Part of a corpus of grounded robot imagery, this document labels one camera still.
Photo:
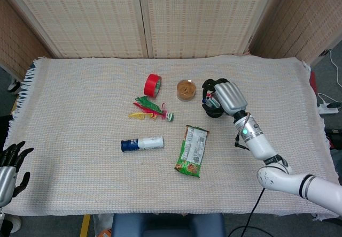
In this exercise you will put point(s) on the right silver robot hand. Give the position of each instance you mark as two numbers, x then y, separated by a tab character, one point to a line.
231	98

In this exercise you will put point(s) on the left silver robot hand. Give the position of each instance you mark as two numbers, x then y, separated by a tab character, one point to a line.
6	178

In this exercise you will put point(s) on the blue-capped white marker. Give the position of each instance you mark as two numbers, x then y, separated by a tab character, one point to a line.
207	102

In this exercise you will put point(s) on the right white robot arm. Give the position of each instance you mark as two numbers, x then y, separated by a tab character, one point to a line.
260	143

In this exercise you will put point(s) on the small tube with red cap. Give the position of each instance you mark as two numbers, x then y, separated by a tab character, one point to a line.
210	98

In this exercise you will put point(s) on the black mesh pen holder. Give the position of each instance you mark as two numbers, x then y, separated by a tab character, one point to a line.
212	113

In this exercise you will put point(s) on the green snack bag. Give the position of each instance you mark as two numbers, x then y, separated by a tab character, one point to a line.
193	146

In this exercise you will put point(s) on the beige woven tablecloth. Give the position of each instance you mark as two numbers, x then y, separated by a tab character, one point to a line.
80	167

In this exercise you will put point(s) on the colourful feather shuttlecock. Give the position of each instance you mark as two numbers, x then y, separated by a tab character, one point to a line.
149	105

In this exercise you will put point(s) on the red tape roll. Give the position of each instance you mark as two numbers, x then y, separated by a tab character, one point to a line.
150	84

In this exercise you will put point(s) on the woven folding screen panel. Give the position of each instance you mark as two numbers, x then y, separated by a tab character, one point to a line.
302	20
203	15
80	15
16	47

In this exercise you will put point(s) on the white and black shoe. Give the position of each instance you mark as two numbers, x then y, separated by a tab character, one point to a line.
14	85

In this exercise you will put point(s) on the blue and white bottle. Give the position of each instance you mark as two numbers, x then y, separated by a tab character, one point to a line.
149	143

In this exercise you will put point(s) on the white power strip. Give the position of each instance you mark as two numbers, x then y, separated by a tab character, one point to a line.
327	108

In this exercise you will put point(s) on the blue padded chair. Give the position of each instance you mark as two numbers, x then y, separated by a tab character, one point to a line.
168	225

